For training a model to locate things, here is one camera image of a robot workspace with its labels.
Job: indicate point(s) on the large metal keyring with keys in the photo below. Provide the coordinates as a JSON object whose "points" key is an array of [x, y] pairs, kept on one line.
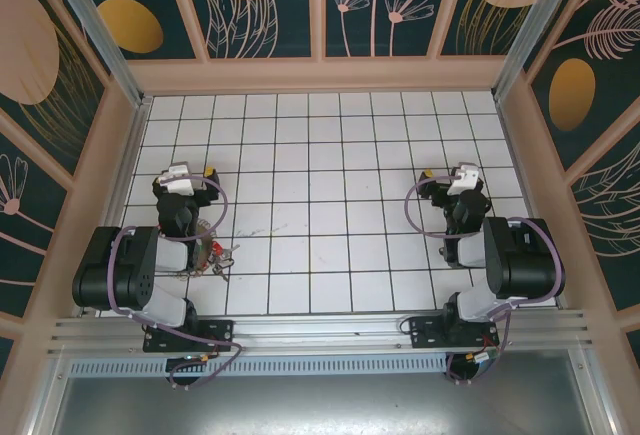
{"points": [[220, 260]]}

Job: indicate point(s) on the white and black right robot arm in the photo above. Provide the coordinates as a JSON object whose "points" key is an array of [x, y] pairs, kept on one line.
{"points": [[520, 265]]}

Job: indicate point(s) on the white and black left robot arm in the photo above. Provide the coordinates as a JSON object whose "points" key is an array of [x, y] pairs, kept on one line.
{"points": [[140, 275]]}

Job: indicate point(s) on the yellow power connector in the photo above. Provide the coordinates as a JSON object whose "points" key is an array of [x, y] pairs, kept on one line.
{"points": [[204, 357], [470, 357]]}

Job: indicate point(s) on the grey metal sheet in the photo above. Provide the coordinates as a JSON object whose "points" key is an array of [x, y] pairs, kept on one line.
{"points": [[320, 405]]}

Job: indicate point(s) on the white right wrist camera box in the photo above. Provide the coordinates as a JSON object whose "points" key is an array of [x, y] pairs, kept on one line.
{"points": [[462, 182]]}

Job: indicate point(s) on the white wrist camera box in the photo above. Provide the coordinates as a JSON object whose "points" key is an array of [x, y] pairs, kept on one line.
{"points": [[462, 182], [177, 182]]}

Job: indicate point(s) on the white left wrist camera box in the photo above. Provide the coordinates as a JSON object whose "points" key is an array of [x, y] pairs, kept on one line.
{"points": [[177, 182]]}

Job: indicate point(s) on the aluminium side rail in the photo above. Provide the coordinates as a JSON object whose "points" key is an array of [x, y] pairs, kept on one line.
{"points": [[129, 165], [519, 165]]}

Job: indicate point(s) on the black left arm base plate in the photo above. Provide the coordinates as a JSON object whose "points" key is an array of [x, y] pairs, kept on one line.
{"points": [[220, 332]]}

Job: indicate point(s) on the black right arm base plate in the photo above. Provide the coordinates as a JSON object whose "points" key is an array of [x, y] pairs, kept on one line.
{"points": [[425, 332]]}

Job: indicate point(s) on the aluminium frame post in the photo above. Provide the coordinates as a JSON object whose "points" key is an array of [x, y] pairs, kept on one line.
{"points": [[527, 30], [102, 30]]}

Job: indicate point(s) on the aluminium mounting rail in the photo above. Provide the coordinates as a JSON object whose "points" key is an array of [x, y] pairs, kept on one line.
{"points": [[320, 335]]}

